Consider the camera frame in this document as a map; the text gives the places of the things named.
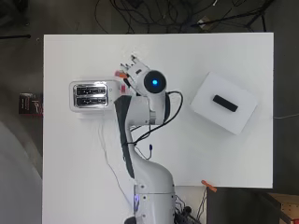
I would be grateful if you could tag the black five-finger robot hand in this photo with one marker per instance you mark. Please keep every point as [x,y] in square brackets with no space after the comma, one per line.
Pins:
[135,70]

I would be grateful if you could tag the toy bread slice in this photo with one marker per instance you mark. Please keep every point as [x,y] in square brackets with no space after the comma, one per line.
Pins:
[120,74]

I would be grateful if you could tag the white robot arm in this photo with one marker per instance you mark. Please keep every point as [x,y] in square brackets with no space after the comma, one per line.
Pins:
[152,174]

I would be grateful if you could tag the steel toaster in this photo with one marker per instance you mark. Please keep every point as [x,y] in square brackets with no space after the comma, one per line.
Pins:
[90,95]

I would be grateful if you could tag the black block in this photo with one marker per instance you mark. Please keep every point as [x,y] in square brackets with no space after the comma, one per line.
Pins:
[224,103]

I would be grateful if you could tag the plain white flat box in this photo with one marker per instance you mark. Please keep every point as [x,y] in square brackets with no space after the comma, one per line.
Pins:
[218,122]

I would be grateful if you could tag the black rod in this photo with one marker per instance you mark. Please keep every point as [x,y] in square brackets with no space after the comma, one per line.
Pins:
[15,36]

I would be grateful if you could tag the orange clamp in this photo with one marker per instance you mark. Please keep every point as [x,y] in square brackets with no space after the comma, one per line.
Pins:
[208,185]

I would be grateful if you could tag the white hanging sheet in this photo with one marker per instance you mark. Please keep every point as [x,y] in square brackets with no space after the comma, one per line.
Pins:
[15,174]

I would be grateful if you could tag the dark side table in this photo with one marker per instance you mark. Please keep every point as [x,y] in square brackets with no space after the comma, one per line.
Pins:
[236,207]

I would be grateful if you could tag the wooden desk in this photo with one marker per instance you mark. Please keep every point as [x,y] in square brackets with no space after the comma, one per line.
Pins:
[286,207]

